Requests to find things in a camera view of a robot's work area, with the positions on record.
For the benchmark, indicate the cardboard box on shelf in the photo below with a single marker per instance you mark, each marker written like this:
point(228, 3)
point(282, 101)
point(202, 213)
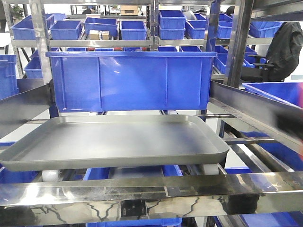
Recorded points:
point(99, 35)

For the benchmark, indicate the blue bin back shelf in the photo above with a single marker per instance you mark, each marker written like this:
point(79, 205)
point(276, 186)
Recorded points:
point(66, 30)

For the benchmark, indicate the stainless steel shelf rack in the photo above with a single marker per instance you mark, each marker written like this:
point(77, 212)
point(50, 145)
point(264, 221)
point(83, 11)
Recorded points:
point(77, 202)

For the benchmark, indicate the large blue plastic bin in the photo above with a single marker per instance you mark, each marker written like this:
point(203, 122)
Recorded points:
point(127, 81)

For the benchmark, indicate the white roller right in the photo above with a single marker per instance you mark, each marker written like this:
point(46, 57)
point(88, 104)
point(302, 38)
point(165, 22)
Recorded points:
point(210, 169)

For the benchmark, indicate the white roller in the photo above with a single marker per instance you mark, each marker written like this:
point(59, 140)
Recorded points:
point(210, 169)
point(50, 175)

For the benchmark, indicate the blue bin back middle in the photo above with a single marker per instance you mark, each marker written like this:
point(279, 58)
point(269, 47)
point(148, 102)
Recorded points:
point(133, 30)

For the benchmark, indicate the grey metal tray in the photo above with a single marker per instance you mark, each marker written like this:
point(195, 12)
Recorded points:
point(75, 142)

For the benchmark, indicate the white roller left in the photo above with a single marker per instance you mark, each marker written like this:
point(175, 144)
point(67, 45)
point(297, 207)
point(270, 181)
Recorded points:
point(50, 175)

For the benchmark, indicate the blue bin right side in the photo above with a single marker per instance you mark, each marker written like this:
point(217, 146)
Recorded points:
point(290, 93)

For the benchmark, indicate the blue bin far left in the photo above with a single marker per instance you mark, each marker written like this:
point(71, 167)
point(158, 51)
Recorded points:
point(8, 79)

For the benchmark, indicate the black office chair with jacket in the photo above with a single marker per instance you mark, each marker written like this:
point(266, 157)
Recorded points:
point(282, 56)

